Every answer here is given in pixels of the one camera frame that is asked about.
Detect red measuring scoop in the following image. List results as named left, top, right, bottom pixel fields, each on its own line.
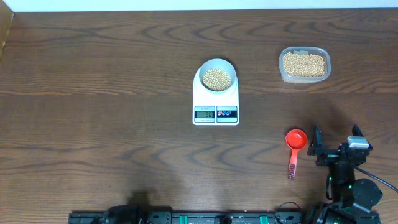
left=285, top=129, right=308, bottom=180

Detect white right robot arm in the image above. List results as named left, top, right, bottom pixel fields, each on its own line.
left=302, top=125, right=383, bottom=224

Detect white digital kitchen scale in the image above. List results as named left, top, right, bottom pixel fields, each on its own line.
left=192, top=73, right=240, bottom=126

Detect soybeans in bowl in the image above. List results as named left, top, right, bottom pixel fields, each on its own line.
left=202, top=68, right=232, bottom=91

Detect white bowl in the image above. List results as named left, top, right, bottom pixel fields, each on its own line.
left=198, top=58, right=238, bottom=94

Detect clear plastic container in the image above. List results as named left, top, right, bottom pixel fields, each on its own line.
left=279, top=47, right=331, bottom=84

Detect soybeans in container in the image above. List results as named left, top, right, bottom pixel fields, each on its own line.
left=282, top=52, right=325, bottom=77

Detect cardboard box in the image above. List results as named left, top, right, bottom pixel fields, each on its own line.
left=0, top=0, right=14, bottom=54

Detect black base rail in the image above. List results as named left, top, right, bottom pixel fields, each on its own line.
left=68, top=205, right=381, bottom=224

